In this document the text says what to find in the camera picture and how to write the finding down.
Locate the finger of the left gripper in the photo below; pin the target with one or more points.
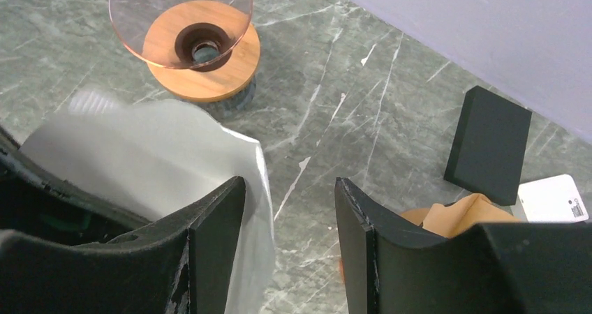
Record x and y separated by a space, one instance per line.
37 203

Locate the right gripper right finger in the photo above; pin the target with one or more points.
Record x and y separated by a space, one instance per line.
391 265

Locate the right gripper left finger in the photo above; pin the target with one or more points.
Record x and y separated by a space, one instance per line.
181 263

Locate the brown paper coffee filter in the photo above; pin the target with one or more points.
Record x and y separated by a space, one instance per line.
452 220

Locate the white paper coffee filter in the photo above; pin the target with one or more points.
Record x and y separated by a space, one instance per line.
157 157

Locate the pink clear plastic dripper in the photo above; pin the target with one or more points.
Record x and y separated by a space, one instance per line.
180 34

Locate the grey glass dripper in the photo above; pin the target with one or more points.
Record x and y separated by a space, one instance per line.
223 109

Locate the black block far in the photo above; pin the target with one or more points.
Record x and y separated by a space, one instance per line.
489 145

